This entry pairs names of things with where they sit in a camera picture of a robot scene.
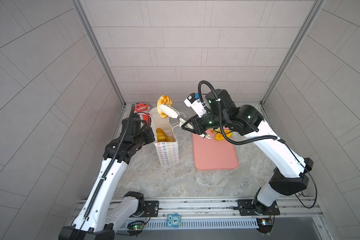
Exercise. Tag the red shark plush toy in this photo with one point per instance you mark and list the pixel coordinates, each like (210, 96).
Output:
(143, 112)

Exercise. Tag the orange half-round bread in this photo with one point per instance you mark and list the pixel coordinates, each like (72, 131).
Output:
(219, 136)

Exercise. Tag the braided orange pretzel bread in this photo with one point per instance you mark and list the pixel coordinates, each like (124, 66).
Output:
(163, 101)

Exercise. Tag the white paper bag with print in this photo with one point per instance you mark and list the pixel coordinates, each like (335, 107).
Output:
(168, 152)

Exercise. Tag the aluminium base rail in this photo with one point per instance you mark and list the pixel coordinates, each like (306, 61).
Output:
(220, 213)

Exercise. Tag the pink tray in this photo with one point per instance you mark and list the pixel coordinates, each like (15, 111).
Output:
(212, 154)

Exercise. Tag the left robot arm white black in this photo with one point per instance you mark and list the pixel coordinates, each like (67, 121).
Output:
(95, 221)

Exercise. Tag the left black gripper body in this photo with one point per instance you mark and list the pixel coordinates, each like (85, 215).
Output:
(143, 138)

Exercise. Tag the right circuit board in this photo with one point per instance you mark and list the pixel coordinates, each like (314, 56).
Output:
(265, 226)

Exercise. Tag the white food tongs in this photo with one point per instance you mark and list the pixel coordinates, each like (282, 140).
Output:
(173, 113)

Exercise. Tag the blue owl tag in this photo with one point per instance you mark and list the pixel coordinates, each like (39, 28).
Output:
(173, 221)

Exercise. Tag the left circuit board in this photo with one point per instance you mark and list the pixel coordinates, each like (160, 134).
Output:
(136, 226)

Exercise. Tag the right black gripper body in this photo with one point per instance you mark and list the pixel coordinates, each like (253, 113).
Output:
(207, 120)

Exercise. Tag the circuit board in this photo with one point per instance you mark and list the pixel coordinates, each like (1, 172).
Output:
(136, 226)
(265, 226)

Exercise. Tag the lumpy yellow long bread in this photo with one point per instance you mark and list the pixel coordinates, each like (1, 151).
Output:
(161, 135)

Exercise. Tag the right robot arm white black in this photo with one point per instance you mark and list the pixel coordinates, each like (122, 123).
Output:
(215, 109)

